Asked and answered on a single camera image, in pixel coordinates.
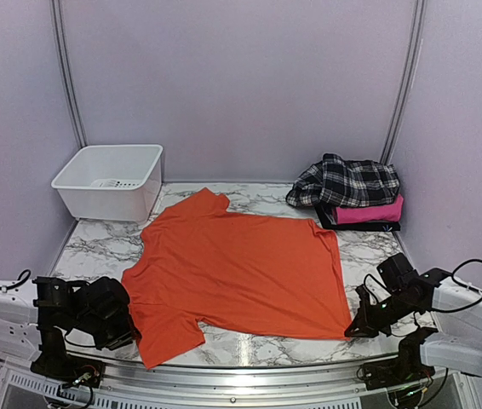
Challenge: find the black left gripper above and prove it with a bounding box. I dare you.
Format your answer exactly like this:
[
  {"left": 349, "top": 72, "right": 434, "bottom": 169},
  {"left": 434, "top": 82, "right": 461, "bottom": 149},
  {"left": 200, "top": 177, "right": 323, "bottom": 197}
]
[{"left": 76, "top": 308, "right": 141, "bottom": 352}]

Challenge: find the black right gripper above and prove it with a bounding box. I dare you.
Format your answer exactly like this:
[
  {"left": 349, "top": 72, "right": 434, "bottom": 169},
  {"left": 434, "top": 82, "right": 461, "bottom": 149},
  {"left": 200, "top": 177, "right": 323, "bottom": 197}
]
[{"left": 345, "top": 290, "right": 419, "bottom": 338}]

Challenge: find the orange garment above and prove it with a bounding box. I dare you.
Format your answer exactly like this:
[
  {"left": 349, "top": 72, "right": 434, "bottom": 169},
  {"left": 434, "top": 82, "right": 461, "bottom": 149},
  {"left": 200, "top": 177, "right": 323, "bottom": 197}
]
[{"left": 122, "top": 189, "right": 351, "bottom": 368}]

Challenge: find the black white plaid skirt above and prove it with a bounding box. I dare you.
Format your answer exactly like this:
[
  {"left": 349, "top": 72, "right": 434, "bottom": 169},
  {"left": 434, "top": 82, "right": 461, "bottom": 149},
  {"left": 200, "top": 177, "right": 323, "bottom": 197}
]
[{"left": 285, "top": 153, "right": 401, "bottom": 208}]

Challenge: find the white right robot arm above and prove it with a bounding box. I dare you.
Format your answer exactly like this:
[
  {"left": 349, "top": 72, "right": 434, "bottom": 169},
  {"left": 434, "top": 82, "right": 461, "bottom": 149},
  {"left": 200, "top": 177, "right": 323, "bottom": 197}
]
[{"left": 345, "top": 264, "right": 482, "bottom": 389}]

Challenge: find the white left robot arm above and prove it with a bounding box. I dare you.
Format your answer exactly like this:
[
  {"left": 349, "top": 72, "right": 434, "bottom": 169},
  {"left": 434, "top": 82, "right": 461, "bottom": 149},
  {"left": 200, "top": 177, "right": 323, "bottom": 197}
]
[{"left": 0, "top": 270, "right": 139, "bottom": 380}]

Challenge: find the white plastic laundry bin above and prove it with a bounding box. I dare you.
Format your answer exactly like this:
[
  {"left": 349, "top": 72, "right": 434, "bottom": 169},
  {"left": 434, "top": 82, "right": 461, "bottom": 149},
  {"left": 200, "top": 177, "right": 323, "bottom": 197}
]
[{"left": 51, "top": 144, "right": 164, "bottom": 222}]

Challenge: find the black folded garment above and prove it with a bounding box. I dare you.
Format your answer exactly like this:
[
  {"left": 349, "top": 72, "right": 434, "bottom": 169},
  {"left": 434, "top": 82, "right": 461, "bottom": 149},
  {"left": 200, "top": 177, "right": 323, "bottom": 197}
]
[{"left": 314, "top": 206, "right": 401, "bottom": 233}]

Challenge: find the pink folded garment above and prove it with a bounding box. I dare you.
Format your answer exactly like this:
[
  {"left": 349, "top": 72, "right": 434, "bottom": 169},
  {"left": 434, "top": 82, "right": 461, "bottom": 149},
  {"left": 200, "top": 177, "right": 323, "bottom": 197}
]
[{"left": 333, "top": 194, "right": 404, "bottom": 224}]

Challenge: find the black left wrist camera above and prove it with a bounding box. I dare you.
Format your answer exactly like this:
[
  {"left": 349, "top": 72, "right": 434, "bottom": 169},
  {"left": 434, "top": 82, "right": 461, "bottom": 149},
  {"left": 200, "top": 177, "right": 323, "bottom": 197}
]
[{"left": 77, "top": 277, "right": 130, "bottom": 322}]

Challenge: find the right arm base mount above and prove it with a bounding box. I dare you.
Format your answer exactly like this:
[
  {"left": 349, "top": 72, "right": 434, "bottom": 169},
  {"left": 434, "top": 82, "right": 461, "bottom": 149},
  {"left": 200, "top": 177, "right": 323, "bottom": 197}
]
[{"left": 356, "top": 357, "right": 435, "bottom": 390}]

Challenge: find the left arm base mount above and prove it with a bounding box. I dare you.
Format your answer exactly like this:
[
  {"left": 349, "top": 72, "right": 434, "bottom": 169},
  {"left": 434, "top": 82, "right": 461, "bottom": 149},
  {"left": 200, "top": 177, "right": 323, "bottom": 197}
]
[{"left": 30, "top": 354, "right": 105, "bottom": 388}]

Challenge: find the aluminium front frame rail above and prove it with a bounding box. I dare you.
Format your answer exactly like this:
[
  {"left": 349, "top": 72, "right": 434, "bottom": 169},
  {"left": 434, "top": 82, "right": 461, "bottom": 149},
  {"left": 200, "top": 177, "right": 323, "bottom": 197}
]
[{"left": 0, "top": 353, "right": 481, "bottom": 408}]

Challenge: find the right aluminium corner post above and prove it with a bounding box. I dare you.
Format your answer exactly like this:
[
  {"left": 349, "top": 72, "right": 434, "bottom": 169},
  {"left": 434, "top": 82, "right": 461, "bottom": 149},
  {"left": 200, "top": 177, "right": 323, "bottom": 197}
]
[{"left": 380, "top": 0, "right": 427, "bottom": 164}]

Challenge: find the aluminium corner post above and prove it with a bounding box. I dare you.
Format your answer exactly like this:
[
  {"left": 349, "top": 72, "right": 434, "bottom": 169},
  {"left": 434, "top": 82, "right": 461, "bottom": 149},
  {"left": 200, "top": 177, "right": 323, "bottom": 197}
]
[
  {"left": 49, "top": 0, "right": 88, "bottom": 149},
  {"left": 380, "top": 0, "right": 427, "bottom": 164}
]

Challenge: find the left aluminium corner post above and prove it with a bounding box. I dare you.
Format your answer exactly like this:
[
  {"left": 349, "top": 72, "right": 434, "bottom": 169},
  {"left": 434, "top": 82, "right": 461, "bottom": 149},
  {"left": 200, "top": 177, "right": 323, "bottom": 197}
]
[{"left": 49, "top": 0, "right": 88, "bottom": 149}]

